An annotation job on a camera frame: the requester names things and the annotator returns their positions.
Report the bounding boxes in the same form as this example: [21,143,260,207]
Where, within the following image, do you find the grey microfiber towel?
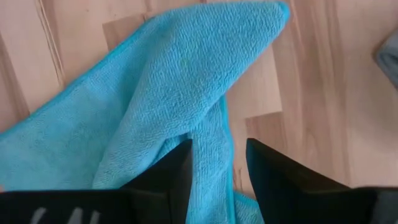
[374,30,398,88]

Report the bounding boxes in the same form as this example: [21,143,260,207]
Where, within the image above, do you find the light blue microfiber towel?
[0,0,292,224]

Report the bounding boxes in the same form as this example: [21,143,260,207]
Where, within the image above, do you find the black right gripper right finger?
[245,138,398,224]

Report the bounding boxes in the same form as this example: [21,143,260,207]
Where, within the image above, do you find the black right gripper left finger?
[0,138,194,224]

